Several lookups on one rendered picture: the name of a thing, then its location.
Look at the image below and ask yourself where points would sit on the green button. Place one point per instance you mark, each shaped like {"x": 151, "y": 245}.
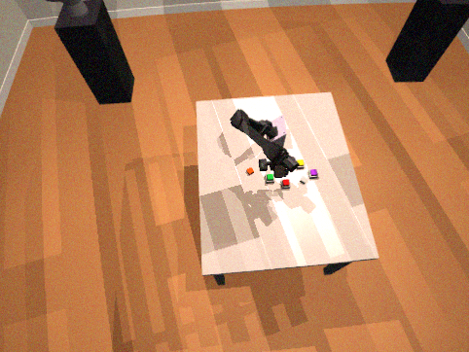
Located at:
{"x": 269, "y": 178}

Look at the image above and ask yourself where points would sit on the yellow button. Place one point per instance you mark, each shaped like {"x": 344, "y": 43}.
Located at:
{"x": 302, "y": 164}

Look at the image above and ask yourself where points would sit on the red button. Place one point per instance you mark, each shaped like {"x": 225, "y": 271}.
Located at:
{"x": 285, "y": 184}

